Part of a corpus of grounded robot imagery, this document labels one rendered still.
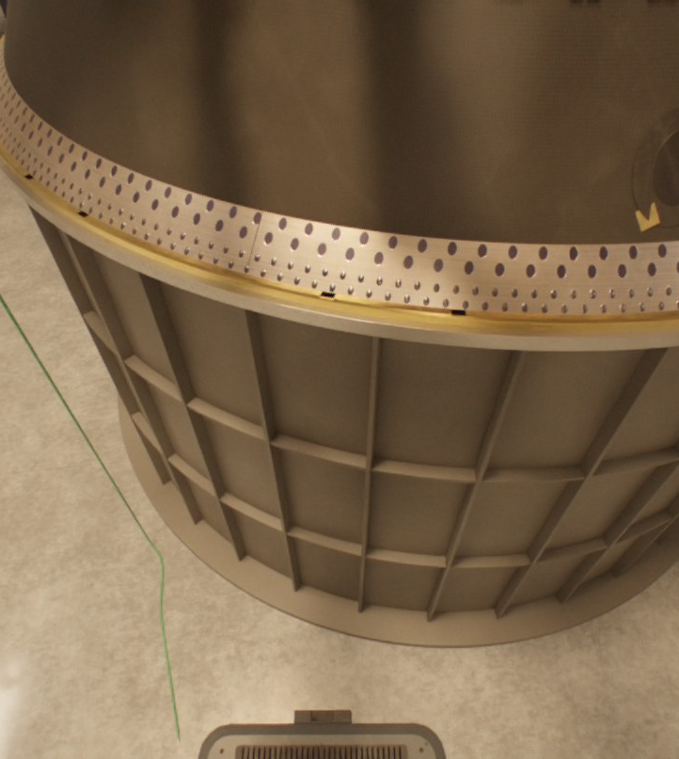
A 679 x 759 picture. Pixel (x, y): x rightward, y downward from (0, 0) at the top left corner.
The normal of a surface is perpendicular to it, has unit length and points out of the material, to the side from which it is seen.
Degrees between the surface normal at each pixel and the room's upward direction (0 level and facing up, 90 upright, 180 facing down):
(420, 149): 62
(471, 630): 0
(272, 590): 0
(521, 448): 90
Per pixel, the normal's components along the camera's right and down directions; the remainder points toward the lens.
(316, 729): 0.00, -1.00
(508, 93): -0.11, 0.36
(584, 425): 0.10, 0.75
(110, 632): -0.01, -0.65
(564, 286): -0.01, 0.04
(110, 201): -0.40, -0.06
